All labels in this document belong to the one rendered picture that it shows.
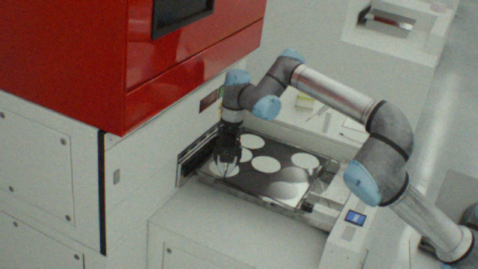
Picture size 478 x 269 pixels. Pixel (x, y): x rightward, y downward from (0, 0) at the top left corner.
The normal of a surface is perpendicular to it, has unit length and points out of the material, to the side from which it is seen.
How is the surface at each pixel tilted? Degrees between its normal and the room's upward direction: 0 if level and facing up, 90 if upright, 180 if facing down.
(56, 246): 90
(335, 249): 90
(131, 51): 90
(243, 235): 0
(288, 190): 0
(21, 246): 90
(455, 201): 46
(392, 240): 0
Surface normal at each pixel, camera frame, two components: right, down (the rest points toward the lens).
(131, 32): 0.89, 0.32
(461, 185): -0.25, -0.32
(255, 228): 0.13, -0.86
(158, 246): -0.43, 0.40
